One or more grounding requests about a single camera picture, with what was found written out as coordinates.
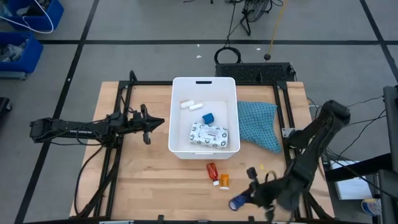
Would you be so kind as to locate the white gauze roll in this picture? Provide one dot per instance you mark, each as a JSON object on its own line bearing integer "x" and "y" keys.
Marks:
{"x": 196, "y": 106}
{"x": 187, "y": 104}

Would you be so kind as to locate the white box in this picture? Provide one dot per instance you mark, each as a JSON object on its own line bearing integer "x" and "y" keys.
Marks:
{"x": 353, "y": 188}

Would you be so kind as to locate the clear plastic bag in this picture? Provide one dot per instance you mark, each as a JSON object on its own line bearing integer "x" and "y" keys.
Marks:
{"x": 9, "y": 52}

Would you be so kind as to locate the blue storage bin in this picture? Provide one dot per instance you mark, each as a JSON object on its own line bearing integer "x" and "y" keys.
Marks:
{"x": 53, "y": 15}
{"x": 29, "y": 59}

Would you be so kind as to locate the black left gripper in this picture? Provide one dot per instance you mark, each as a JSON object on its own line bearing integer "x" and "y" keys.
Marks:
{"x": 139, "y": 121}

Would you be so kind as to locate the black object at floor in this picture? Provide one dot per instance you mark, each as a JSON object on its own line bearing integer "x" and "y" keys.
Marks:
{"x": 4, "y": 107}

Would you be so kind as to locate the amber pill bottle white cap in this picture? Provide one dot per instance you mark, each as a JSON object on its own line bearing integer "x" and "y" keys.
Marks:
{"x": 224, "y": 180}

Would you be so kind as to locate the black perforated case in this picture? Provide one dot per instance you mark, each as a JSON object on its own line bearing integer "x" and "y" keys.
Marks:
{"x": 253, "y": 72}

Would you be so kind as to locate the grey metal post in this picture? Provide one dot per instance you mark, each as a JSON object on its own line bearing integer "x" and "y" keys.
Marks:
{"x": 391, "y": 124}

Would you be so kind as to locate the yellow pole black foot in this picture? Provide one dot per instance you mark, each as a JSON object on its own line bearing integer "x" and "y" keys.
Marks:
{"x": 275, "y": 28}

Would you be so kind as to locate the white patterned wipes pack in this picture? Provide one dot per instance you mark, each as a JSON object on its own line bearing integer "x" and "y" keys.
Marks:
{"x": 209, "y": 135}

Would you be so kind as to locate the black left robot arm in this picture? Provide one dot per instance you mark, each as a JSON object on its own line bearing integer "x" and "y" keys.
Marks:
{"x": 62, "y": 130}

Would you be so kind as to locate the printed can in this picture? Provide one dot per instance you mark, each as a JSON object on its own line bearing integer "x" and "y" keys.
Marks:
{"x": 371, "y": 207}

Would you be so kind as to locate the red pill bottle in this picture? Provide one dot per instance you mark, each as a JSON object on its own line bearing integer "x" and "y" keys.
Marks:
{"x": 212, "y": 171}

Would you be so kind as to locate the dark blue bandage roll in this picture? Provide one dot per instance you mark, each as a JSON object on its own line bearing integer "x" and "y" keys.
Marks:
{"x": 237, "y": 203}

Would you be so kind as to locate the black aluminium rail frame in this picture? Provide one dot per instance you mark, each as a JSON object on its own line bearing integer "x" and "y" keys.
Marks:
{"x": 149, "y": 83}

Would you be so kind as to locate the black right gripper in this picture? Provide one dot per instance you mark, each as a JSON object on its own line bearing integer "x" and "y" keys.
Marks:
{"x": 265, "y": 194}

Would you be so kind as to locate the white plastic bin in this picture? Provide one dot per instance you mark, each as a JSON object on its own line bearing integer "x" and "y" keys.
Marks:
{"x": 183, "y": 140}

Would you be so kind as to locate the black beam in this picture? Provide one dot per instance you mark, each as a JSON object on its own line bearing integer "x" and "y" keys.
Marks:
{"x": 357, "y": 169}

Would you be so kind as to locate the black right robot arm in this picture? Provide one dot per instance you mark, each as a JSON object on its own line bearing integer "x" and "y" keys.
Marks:
{"x": 311, "y": 146}

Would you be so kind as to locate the teal patterned cloth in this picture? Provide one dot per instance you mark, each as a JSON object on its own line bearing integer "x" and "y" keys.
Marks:
{"x": 258, "y": 124}

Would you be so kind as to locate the grey dolly platform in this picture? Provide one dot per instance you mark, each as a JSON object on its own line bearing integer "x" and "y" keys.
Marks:
{"x": 12, "y": 75}

